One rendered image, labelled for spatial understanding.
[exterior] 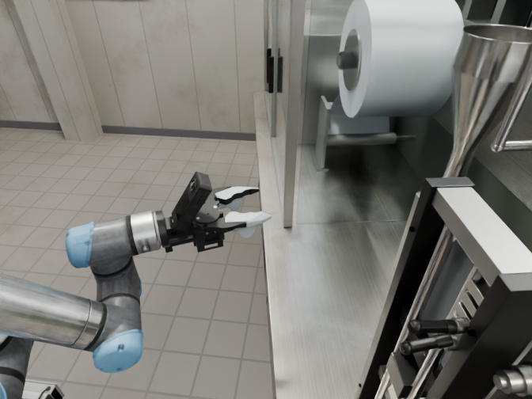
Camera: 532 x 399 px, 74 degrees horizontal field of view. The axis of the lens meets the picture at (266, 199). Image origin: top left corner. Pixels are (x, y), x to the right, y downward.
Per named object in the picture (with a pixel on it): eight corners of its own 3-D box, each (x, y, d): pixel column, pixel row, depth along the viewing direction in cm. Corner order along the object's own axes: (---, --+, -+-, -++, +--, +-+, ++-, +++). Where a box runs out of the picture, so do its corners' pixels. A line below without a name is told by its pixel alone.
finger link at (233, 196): (250, 197, 79) (214, 214, 75) (250, 177, 75) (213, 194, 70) (258, 206, 77) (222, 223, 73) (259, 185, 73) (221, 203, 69)
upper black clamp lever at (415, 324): (404, 324, 34) (408, 316, 33) (453, 324, 35) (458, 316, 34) (408, 337, 33) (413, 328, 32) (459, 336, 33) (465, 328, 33)
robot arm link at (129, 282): (104, 331, 67) (86, 294, 60) (104, 286, 75) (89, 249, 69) (146, 319, 69) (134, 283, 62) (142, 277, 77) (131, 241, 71)
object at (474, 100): (380, 263, 102) (437, 58, 68) (427, 261, 103) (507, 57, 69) (397, 303, 91) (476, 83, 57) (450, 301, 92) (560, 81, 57)
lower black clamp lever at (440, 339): (398, 346, 36) (397, 340, 36) (447, 336, 36) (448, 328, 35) (403, 359, 35) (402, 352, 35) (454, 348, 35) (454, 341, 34)
